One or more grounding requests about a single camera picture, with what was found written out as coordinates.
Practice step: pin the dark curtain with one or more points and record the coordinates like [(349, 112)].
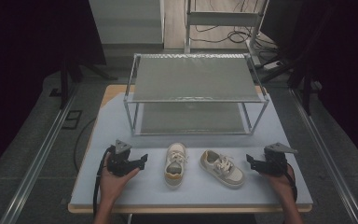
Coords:
[(18, 62), (348, 62)]

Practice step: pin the white metal frame stand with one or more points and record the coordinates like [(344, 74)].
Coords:
[(222, 18)]

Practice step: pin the pale blue table sheet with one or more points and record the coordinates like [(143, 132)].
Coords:
[(192, 194)]

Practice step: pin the metal floor rail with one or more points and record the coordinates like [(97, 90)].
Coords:
[(37, 161), (326, 158)]

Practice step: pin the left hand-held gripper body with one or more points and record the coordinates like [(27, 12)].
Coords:
[(119, 163)]

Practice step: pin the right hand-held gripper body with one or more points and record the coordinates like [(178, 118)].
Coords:
[(272, 165)]

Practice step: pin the small white yellow-heeled shoe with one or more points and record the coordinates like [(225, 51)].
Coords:
[(174, 168), (223, 169)]

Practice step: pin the black stand legs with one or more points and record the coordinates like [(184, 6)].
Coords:
[(64, 84), (306, 93)]

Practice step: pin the white power strip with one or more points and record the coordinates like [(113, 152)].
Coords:
[(272, 65)]

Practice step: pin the person's left hand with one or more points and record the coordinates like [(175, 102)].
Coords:
[(112, 185)]

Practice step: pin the metal two-tier shoe rack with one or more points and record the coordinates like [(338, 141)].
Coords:
[(195, 79)]

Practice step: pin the white cabinet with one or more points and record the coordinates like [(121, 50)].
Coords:
[(126, 21)]

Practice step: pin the person's right hand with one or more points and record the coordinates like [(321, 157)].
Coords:
[(282, 186)]

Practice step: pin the black floor socket frame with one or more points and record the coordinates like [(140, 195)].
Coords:
[(72, 119)]

